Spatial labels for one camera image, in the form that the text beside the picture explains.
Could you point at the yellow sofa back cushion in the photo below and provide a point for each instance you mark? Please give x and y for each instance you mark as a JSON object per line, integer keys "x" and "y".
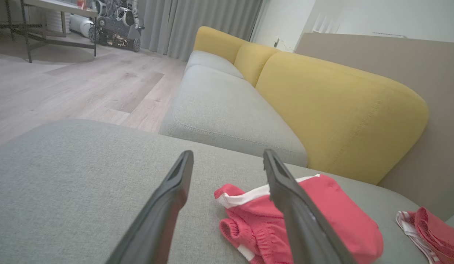
{"x": 252, "y": 62}
{"x": 340, "y": 110}
{"x": 216, "y": 42}

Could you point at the white rounded appliance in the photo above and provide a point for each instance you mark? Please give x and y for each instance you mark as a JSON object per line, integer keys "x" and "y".
{"x": 80, "y": 24}

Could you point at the red shorts white stripe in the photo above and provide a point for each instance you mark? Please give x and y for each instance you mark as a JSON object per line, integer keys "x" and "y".
{"x": 340, "y": 216}

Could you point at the black wheeled robot machine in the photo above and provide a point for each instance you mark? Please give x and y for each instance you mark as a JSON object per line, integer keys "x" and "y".
{"x": 113, "y": 33}

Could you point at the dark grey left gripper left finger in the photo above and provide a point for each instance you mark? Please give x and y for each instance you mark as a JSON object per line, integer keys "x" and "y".
{"x": 157, "y": 220}

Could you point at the small red item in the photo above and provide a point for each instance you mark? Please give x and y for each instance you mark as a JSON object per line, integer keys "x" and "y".
{"x": 81, "y": 4}

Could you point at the red and white jersey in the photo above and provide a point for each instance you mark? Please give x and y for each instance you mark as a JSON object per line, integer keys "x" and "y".
{"x": 436, "y": 234}

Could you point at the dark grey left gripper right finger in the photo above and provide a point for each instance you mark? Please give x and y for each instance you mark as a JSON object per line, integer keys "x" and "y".
{"x": 304, "y": 227}

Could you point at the grey curtain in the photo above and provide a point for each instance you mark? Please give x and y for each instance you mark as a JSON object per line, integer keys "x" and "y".
{"x": 194, "y": 22}

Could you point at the grey sofa seat cushion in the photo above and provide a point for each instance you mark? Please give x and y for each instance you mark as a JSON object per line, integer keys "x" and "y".
{"x": 208, "y": 60}
{"x": 227, "y": 110}

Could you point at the black metal frame table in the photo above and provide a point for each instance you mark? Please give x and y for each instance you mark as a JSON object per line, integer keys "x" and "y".
{"x": 58, "y": 4}

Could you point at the beige partition panel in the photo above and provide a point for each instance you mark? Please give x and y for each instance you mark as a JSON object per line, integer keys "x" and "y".
{"x": 432, "y": 73}

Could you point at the grey sofa chaise seat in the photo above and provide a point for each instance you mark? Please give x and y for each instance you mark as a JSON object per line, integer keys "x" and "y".
{"x": 65, "y": 183}

